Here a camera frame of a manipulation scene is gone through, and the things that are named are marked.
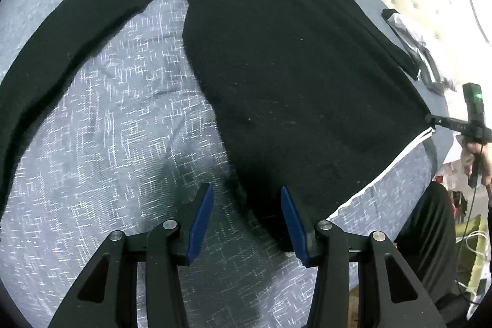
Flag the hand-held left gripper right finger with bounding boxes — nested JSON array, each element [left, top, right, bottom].
[[280, 185, 446, 328]]

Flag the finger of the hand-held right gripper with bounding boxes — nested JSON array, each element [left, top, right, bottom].
[[425, 113, 468, 133]]

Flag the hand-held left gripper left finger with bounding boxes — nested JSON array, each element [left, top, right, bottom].
[[48, 183, 214, 328]]

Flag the black sweater white trim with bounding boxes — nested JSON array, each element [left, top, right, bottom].
[[0, 0, 437, 259]]

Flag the person's right hand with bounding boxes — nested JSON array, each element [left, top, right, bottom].
[[457, 136, 492, 187]]

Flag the grey folded garment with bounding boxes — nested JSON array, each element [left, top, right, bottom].
[[388, 13, 458, 90]]

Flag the person's black trousers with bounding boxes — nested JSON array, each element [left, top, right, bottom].
[[396, 182, 462, 313]]

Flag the yellow green bag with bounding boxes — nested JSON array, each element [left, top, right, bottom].
[[457, 215, 492, 298]]

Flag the black cable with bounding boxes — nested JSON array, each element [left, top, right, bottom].
[[455, 186, 485, 306]]

